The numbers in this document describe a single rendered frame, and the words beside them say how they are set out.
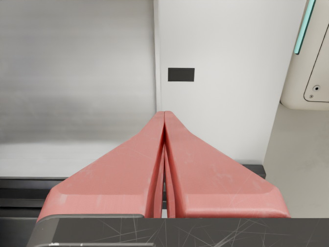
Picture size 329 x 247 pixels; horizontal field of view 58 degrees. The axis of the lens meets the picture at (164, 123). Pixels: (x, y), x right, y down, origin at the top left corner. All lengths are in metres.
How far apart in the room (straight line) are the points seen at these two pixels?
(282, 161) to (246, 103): 1.36
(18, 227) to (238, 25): 0.46
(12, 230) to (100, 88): 0.33
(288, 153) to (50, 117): 1.43
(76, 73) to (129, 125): 0.09
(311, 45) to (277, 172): 0.88
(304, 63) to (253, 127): 0.71
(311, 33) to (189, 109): 0.74
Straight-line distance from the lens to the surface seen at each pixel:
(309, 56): 1.07
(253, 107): 0.37
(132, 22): 0.31
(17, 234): 0.60
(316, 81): 1.13
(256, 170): 0.42
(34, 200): 0.48
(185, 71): 0.33
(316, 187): 1.93
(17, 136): 0.43
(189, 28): 0.31
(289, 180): 1.83
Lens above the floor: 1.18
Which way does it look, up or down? 54 degrees down
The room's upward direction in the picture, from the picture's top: 178 degrees counter-clockwise
